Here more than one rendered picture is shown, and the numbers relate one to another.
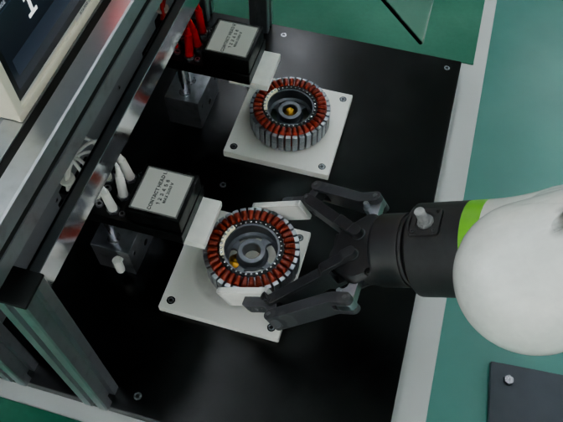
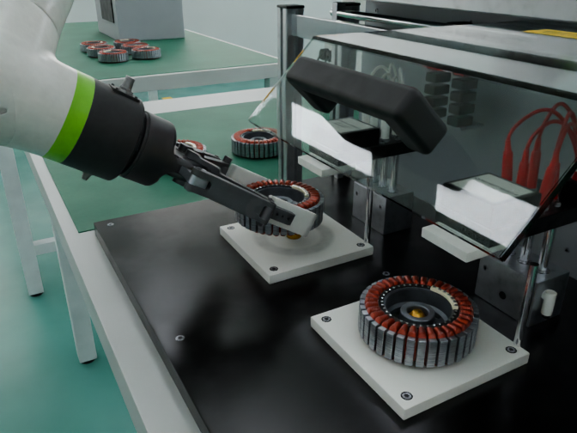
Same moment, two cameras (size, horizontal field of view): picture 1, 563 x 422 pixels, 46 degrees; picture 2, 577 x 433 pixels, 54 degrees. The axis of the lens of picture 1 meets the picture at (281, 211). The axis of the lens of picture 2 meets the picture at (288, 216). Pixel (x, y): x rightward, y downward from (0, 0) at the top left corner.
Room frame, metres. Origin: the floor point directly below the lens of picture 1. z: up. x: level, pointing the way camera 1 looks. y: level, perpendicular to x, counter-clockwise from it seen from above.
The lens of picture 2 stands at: (0.84, -0.42, 1.12)
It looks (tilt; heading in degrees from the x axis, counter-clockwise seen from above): 25 degrees down; 135
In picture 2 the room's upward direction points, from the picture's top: straight up
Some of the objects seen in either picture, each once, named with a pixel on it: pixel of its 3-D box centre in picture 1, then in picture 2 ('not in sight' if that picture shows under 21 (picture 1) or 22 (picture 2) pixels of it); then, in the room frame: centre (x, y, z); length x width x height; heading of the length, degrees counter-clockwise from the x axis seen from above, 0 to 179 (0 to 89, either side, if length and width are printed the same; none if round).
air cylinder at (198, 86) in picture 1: (193, 93); (519, 282); (0.65, 0.13, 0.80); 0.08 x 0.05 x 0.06; 164
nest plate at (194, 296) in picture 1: (237, 270); (294, 240); (0.38, 0.06, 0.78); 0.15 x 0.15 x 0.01; 74
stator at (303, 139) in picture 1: (290, 113); (416, 317); (0.61, -0.01, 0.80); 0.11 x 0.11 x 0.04
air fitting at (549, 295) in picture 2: not in sight; (548, 304); (0.69, 0.11, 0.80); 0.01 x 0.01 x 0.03; 74
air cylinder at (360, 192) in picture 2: (126, 234); (382, 204); (0.42, 0.19, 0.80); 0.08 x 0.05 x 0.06; 164
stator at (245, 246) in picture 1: (251, 254); (279, 206); (0.37, 0.03, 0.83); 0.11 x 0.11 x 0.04
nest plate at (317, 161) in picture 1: (289, 125); (414, 338); (0.61, -0.01, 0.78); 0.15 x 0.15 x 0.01; 74
